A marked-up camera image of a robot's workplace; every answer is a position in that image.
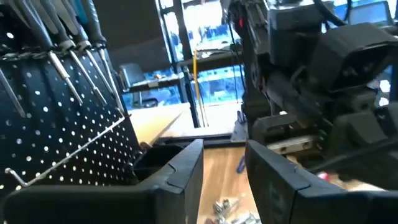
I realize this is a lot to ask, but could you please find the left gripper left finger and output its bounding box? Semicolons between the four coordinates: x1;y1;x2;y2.
0;139;205;224

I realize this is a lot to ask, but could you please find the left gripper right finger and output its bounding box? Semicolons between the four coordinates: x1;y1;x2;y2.
245;139;398;224

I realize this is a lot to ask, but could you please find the small dark handle screwdriver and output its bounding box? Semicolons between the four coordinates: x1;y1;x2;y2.
0;68;27;119

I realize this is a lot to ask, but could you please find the grey black handle screwdriver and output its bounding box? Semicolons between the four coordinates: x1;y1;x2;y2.
60;0;115;94
39;0;109;106

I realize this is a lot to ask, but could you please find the teal black handle screwdriver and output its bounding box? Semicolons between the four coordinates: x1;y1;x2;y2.
74;0;126;115

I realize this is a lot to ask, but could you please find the large black handle screwdriver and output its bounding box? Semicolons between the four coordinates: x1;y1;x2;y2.
17;0;85;106

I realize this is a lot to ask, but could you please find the deep chrome socket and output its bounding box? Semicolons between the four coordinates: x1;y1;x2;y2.
231;211;262;224

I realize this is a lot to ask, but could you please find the black plastic bin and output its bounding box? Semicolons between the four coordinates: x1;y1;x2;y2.
133;143;187;184

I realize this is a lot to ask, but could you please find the black metal pegboard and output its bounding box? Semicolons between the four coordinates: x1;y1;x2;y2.
0;0;143;200

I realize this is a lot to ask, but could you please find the chrome extension bar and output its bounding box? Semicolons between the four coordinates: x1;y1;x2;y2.
213;198;233;216

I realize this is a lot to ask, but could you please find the silver wire tool rail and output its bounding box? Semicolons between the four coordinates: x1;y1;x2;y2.
0;43;106;62
4;115;126;188

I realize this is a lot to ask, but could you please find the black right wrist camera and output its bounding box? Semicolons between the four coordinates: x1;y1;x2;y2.
310;23;398;93

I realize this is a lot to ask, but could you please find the yellow cable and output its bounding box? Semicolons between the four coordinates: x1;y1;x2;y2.
192;48;206;128

